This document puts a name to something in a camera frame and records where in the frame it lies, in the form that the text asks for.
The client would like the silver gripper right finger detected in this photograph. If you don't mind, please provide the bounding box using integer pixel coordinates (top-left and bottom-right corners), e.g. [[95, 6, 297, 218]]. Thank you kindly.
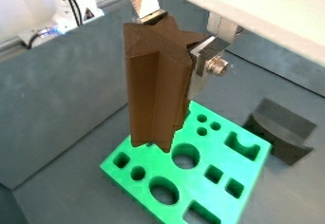
[[188, 13, 241, 100]]

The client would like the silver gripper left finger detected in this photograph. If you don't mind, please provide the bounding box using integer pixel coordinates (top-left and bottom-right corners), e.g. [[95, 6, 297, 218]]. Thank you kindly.
[[130, 0, 168, 24]]

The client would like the brown star-shaped prism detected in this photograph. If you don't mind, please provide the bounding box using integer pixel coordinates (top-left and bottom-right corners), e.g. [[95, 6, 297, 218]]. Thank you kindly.
[[124, 16, 206, 153]]

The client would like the dark grey curved block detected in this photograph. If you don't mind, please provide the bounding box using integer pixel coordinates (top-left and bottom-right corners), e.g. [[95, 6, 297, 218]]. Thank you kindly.
[[243, 98, 316, 166]]

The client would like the green shape-sorter board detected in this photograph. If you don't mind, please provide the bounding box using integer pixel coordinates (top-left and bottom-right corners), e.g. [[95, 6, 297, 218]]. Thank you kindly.
[[101, 103, 271, 224]]

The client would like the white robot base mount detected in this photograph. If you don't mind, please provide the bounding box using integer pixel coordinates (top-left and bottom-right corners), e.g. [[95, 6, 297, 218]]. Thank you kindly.
[[19, 0, 105, 49]]

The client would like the black cable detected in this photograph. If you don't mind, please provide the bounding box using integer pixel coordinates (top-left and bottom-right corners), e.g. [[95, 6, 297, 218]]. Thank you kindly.
[[59, 0, 85, 27]]

